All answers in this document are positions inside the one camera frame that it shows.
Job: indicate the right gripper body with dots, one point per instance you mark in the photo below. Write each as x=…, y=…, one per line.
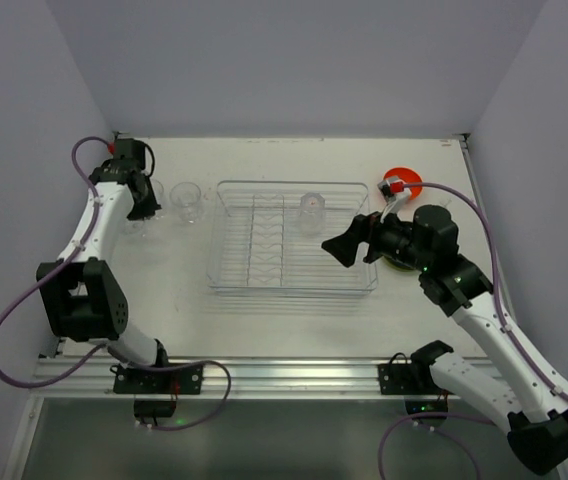
x=373, y=239

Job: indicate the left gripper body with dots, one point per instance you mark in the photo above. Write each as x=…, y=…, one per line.
x=144, y=201

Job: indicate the lime green plate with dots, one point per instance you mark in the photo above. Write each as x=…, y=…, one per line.
x=401, y=268

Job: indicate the clear glass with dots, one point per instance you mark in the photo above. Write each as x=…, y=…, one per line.
x=159, y=193
x=133, y=228
x=186, y=199
x=311, y=213

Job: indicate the orange bowl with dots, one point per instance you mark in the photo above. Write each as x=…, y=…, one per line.
x=405, y=175

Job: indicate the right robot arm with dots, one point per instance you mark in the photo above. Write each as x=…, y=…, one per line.
x=530, y=402

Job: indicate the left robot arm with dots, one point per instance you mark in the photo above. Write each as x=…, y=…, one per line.
x=81, y=295

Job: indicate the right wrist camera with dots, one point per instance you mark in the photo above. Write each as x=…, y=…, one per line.
x=395, y=193

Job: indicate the white wire dish rack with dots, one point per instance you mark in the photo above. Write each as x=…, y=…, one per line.
x=258, y=249

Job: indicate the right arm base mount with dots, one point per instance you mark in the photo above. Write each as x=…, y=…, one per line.
x=401, y=376

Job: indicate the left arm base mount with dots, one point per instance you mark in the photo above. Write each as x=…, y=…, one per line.
x=186, y=381

